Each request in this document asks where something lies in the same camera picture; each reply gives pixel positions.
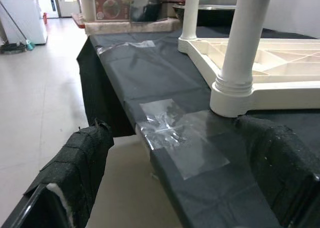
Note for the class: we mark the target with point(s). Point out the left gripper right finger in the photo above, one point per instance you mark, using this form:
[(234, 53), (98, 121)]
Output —
[(280, 158)]

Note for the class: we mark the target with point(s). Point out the black wok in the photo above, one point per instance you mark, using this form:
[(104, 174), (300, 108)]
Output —
[(215, 9)]

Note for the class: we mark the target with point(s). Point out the white chest freezer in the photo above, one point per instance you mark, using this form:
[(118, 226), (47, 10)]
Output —
[(22, 20)]

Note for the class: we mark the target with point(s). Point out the orange lid storage box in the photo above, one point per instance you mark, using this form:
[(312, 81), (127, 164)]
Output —
[(111, 5)]

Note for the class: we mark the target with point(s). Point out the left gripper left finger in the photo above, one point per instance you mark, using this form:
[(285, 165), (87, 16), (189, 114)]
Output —
[(75, 163)]

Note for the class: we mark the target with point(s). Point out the white plastic children table top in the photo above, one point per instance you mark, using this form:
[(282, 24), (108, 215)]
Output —
[(275, 63)]

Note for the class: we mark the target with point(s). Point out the clear tape strip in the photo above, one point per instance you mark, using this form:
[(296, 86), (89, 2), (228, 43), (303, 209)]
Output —
[(125, 46)]

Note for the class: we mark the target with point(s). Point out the red bottle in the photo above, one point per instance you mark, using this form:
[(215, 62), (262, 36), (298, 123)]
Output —
[(45, 18)]

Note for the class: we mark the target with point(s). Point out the black tablecloth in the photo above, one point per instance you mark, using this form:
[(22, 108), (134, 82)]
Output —
[(162, 75)]

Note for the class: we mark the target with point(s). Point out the clear tape cross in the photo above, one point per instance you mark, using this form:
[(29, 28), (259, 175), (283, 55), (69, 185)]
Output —
[(180, 143)]

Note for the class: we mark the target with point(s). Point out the white plastic table leg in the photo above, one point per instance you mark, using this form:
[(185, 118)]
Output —
[(245, 38), (191, 13)]

